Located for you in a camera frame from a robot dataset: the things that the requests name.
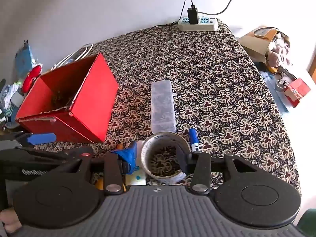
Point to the clear tape roll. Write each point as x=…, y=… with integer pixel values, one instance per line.
x=145, y=153

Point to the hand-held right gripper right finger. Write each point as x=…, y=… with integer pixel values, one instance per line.
x=183, y=161

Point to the clear plastic case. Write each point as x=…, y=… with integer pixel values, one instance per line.
x=163, y=103

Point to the person's left hand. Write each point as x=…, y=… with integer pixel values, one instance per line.
x=9, y=221

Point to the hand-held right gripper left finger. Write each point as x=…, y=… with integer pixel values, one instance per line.
x=128, y=156

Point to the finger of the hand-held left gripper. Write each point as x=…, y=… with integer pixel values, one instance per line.
x=42, y=138

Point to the blue marker pen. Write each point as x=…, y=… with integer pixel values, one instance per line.
x=193, y=135

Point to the light blue plastic sheet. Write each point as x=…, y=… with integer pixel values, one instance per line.
x=275, y=93

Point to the red cardboard box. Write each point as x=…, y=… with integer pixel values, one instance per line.
x=93, y=98

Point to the floral patterned tablecloth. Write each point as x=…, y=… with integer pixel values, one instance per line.
x=222, y=91

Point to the pile of clothes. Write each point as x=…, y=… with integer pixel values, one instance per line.
x=7, y=96

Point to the black charger adapter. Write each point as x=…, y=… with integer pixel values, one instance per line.
x=192, y=14

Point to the small orange object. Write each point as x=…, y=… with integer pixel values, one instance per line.
x=119, y=147

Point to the white power strip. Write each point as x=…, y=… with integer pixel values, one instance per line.
x=209, y=26

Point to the blue paper bag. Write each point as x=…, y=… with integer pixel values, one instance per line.
x=24, y=59

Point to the brown cardboard box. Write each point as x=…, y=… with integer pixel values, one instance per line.
x=251, y=44

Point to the small red box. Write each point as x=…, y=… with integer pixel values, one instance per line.
x=297, y=90

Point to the red oval case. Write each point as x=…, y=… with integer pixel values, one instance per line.
x=32, y=75

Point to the white card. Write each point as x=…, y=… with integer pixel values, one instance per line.
x=135, y=179

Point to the grey plush toy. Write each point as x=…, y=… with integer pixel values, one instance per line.
x=279, y=54

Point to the grey rectangular case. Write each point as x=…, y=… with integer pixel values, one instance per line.
x=16, y=98

